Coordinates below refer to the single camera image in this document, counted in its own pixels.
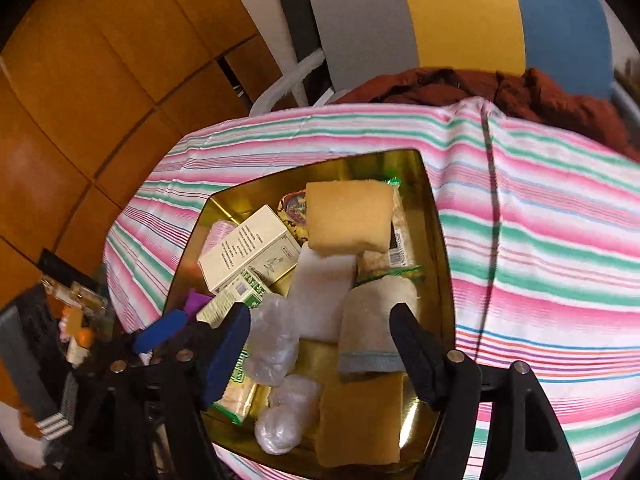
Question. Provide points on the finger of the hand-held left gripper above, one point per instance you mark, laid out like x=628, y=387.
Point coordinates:
x=157, y=332

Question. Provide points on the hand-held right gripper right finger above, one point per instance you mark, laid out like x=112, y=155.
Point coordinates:
x=420, y=355

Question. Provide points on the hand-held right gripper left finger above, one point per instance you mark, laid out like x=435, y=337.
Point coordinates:
x=225, y=355

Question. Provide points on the cracker packet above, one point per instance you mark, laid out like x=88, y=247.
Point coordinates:
x=237, y=395
x=402, y=245

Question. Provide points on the purple foil wrapper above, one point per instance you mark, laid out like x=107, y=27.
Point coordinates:
x=197, y=304

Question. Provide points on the clear plastic bundle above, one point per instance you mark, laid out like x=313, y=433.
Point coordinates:
x=287, y=415
x=272, y=340

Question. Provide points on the beige towel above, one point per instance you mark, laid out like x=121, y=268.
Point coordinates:
x=370, y=320

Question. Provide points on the green and gold carton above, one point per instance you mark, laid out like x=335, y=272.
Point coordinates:
x=245, y=290

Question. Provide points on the cream printed carton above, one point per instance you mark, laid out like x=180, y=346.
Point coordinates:
x=250, y=250

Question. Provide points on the pink towel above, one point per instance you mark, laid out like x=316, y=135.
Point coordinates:
x=220, y=240

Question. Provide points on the white sponge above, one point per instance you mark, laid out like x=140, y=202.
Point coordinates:
x=320, y=295

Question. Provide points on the gold tray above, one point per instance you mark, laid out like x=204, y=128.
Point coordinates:
x=240, y=210

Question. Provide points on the yellow sponge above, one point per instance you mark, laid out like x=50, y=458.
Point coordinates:
x=350, y=215

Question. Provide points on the striped tablecloth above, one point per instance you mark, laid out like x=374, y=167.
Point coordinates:
x=540, y=240

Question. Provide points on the wooden wardrobe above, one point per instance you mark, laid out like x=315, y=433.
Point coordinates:
x=100, y=110

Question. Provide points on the brown jacket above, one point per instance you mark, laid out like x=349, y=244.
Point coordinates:
x=490, y=92

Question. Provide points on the grey yellow blue chair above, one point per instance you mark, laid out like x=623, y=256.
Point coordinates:
x=460, y=10

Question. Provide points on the black upright post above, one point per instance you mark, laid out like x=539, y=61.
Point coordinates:
x=297, y=25

